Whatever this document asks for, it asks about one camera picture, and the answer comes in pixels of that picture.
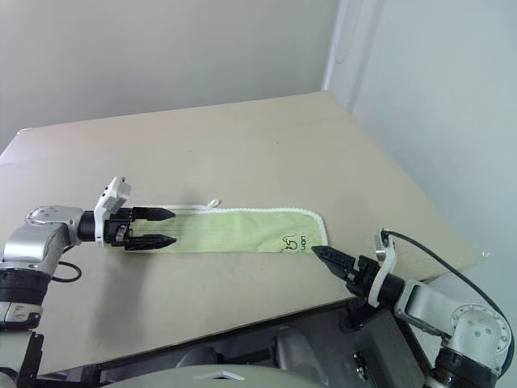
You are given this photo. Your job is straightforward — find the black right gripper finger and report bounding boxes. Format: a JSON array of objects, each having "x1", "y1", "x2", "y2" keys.
[
  {"x1": 312, "y1": 244, "x2": 359, "y2": 273},
  {"x1": 327, "y1": 264, "x2": 354, "y2": 283}
]

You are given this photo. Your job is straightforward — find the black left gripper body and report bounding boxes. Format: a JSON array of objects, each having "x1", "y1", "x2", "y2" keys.
[{"x1": 103, "y1": 206, "x2": 137, "y2": 249}]

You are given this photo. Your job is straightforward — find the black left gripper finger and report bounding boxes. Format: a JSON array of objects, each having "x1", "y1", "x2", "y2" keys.
[
  {"x1": 124, "y1": 234, "x2": 179, "y2": 253},
  {"x1": 131, "y1": 206, "x2": 176, "y2": 222}
]

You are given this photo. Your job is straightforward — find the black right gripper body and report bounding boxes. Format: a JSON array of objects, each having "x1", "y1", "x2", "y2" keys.
[{"x1": 343, "y1": 255, "x2": 381, "y2": 301}]

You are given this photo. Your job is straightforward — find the light green towel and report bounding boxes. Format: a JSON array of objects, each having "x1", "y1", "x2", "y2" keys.
[{"x1": 160, "y1": 197, "x2": 330, "y2": 257}]

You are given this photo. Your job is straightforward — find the black box under table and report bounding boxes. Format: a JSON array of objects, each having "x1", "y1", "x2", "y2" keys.
[{"x1": 343, "y1": 309, "x2": 439, "y2": 388}]

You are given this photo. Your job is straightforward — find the dark rounded housing under table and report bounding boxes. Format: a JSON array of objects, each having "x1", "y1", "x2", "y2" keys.
[{"x1": 99, "y1": 313, "x2": 356, "y2": 383}]

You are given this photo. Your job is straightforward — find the grey rounded robot torso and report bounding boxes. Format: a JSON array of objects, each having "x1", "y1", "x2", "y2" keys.
[{"x1": 132, "y1": 361, "x2": 326, "y2": 388}]

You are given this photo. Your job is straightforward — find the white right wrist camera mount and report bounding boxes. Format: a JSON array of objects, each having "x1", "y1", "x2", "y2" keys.
[{"x1": 366, "y1": 230, "x2": 397, "y2": 307}]

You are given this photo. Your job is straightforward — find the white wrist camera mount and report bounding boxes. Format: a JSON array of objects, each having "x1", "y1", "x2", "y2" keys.
[
  {"x1": 93, "y1": 175, "x2": 133, "y2": 246},
  {"x1": 366, "y1": 230, "x2": 397, "y2": 307}
]

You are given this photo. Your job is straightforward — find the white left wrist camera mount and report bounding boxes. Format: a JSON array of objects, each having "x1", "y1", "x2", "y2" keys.
[{"x1": 93, "y1": 175, "x2": 133, "y2": 246}]

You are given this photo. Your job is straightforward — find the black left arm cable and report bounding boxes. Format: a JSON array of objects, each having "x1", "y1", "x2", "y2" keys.
[{"x1": 51, "y1": 261, "x2": 82, "y2": 284}]

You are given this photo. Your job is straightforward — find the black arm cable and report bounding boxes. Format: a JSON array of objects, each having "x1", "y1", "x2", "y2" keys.
[
  {"x1": 380, "y1": 229, "x2": 506, "y2": 323},
  {"x1": 51, "y1": 261, "x2": 82, "y2": 284}
]

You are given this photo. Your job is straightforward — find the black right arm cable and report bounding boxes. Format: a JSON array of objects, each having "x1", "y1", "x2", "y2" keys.
[{"x1": 380, "y1": 229, "x2": 506, "y2": 323}]

